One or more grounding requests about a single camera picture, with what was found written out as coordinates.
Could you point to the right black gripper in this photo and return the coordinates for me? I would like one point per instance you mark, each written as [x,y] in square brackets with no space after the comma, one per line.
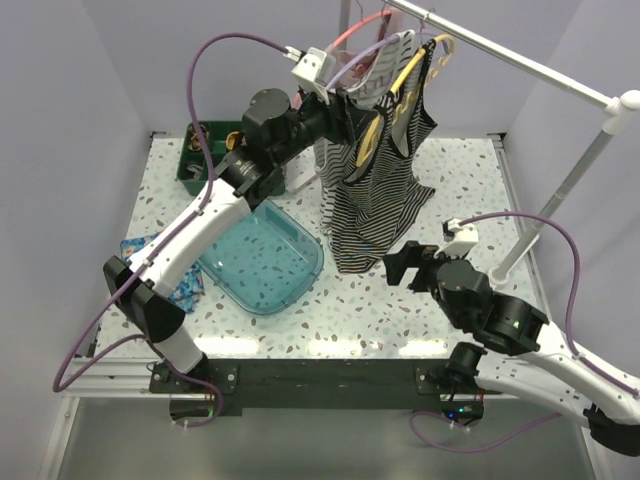
[409,256]

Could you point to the teal transparent plastic bin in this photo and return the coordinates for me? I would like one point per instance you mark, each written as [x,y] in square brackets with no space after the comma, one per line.
[266,262]

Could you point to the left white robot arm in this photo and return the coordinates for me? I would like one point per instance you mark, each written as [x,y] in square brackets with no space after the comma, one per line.
[142,284]

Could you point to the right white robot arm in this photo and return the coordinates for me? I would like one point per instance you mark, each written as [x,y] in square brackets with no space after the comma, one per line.
[515,349]

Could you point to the green compartment organizer tray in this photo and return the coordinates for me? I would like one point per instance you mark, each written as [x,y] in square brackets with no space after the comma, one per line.
[218,131]

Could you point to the purple plastic hanger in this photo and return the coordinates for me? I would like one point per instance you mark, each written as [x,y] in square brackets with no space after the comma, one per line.
[377,67]

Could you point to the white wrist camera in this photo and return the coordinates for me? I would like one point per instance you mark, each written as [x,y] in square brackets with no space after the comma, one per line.
[460,238]
[314,71]

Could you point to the brown patterned rolled sock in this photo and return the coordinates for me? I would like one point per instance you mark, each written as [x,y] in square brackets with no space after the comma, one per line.
[194,143]

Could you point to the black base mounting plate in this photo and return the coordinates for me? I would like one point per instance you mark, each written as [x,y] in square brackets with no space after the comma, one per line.
[360,384]

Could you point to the grey black rolled sock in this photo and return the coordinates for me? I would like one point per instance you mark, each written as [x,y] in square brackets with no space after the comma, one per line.
[194,171]

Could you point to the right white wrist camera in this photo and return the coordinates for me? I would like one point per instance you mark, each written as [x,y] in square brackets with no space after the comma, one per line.
[460,238]

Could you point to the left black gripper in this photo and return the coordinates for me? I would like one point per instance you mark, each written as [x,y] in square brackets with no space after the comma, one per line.
[345,119]

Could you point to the pink plastic hanger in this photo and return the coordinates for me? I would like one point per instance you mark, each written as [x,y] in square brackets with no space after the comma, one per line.
[364,75]

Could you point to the blue floral folded cloth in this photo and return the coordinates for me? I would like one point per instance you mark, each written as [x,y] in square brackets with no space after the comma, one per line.
[188,291]

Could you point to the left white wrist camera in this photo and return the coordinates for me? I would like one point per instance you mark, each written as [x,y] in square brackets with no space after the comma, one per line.
[314,71]

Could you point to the yellow rolled sock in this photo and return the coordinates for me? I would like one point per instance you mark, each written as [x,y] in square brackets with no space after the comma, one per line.
[234,140]

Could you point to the white clothes rack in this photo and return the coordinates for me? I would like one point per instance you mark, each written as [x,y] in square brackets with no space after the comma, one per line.
[546,129]

